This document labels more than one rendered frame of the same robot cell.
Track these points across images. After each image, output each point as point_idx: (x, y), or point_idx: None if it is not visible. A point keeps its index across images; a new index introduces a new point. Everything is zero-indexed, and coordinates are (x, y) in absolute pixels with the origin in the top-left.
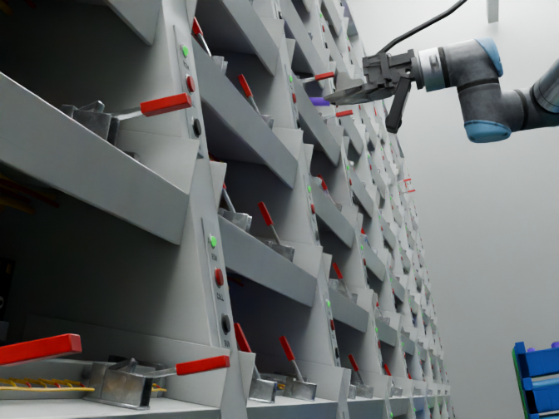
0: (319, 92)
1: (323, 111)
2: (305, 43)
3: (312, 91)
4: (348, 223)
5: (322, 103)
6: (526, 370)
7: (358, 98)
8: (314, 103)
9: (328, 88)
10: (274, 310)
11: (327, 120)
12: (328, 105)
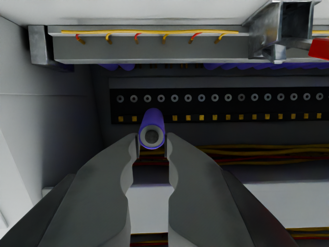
0: (44, 176)
1: (29, 131)
2: (327, 203)
3: (55, 170)
4: None
5: (161, 122)
6: None
7: (128, 211)
8: (161, 117)
9: (33, 199)
10: None
11: (14, 107)
12: (151, 122)
